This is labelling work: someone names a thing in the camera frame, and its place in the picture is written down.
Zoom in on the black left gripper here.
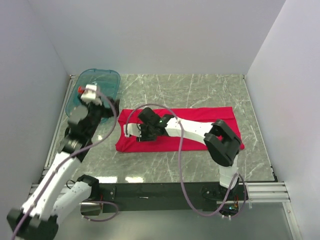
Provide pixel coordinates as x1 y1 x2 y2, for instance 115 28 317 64
78 94 120 138

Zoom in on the red t shirt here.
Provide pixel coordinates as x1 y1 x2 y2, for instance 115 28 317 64
115 106 241 153

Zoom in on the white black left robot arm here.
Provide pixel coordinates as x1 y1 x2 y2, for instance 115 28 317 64
6 98 120 240

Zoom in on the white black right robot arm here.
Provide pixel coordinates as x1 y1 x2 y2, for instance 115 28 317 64
137 107 242 200

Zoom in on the teal translucent plastic bin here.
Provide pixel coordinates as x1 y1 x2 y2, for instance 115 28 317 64
65 68 121 127

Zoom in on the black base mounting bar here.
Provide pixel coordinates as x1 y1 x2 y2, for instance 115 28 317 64
89 182 227 212

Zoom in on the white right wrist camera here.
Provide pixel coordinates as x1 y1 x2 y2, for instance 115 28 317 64
123 123 142 138

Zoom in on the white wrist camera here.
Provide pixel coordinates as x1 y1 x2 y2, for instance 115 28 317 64
123 123 142 138
77 84 103 106

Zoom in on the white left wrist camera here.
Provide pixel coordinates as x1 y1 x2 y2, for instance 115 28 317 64
77 84 103 106

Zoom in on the aluminium left side rail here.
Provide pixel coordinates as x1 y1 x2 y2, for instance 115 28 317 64
39 74 77 181

